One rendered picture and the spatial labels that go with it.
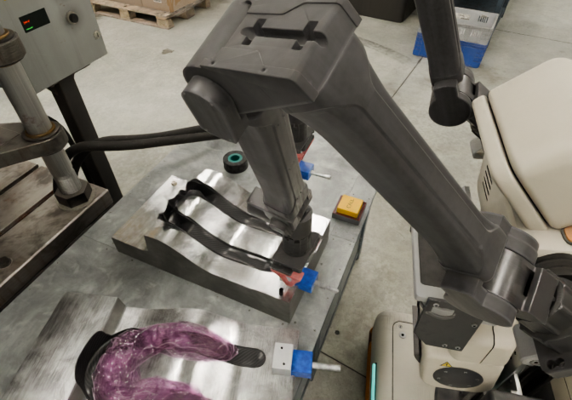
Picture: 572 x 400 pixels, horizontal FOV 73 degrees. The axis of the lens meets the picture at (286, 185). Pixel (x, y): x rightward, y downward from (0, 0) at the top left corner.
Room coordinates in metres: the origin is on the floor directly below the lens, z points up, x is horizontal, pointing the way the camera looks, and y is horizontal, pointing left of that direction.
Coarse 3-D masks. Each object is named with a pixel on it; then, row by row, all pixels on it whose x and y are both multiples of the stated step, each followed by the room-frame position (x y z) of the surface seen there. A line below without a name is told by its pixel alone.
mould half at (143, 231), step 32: (160, 192) 0.79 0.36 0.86; (224, 192) 0.73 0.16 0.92; (128, 224) 0.68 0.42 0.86; (160, 224) 0.61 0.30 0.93; (224, 224) 0.64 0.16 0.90; (320, 224) 0.65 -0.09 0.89; (160, 256) 0.57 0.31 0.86; (192, 256) 0.54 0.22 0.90; (320, 256) 0.61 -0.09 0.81; (224, 288) 0.49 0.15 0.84; (256, 288) 0.46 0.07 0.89; (288, 288) 0.46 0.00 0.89; (288, 320) 0.43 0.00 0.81
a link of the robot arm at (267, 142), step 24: (192, 96) 0.26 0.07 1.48; (216, 96) 0.26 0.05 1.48; (216, 120) 0.27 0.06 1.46; (240, 120) 0.28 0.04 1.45; (264, 120) 0.30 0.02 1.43; (288, 120) 0.35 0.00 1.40; (240, 144) 0.35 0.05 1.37; (264, 144) 0.32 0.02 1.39; (288, 144) 0.36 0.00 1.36; (264, 168) 0.36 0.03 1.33; (288, 168) 0.37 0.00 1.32; (264, 192) 0.42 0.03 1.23; (288, 192) 0.38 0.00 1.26; (288, 216) 0.41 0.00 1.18
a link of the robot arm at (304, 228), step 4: (308, 208) 0.50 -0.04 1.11; (308, 212) 0.49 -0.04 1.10; (312, 212) 0.49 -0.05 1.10; (304, 216) 0.48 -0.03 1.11; (308, 216) 0.48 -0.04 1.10; (300, 220) 0.47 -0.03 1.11; (304, 220) 0.47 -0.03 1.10; (308, 220) 0.47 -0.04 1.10; (300, 224) 0.46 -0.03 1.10; (304, 224) 0.47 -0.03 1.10; (308, 224) 0.47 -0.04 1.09; (296, 228) 0.46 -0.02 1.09; (300, 228) 0.46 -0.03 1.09; (304, 228) 0.47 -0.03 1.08; (308, 228) 0.47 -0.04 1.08; (296, 232) 0.46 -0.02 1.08; (300, 232) 0.47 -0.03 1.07; (304, 232) 0.47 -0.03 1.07; (308, 232) 0.47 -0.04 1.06; (288, 236) 0.47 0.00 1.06; (292, 236) 0.47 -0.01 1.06; (296, 236) 0.46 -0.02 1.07; (300, 236) 0.47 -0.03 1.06; (304, 236) 0.47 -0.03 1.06
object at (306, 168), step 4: (300, 160) 0.83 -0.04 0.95; (300, 164) 0.81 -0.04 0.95; (304, 164) 0.81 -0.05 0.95; (308, 164) 0.81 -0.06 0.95; (312, 164) 0.81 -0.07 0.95; (300, 168) 0.80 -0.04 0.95; (304, 168) 0.80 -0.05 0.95; (308, 168) 0.80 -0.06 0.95; (312, 168) 0.80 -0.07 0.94; (300, 172) 0.78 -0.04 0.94; (304, 172) 0.78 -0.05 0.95; (308, 172) 0.78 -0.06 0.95; (312, 172) 0.79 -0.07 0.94; (316, 172) 0.79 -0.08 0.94; (304, 176) 0.78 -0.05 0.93; (308, 176) 0.78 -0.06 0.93; (320, 176) 0.78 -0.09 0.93; (324, 176) 0.77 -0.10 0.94; (328, 176) 0.77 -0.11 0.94
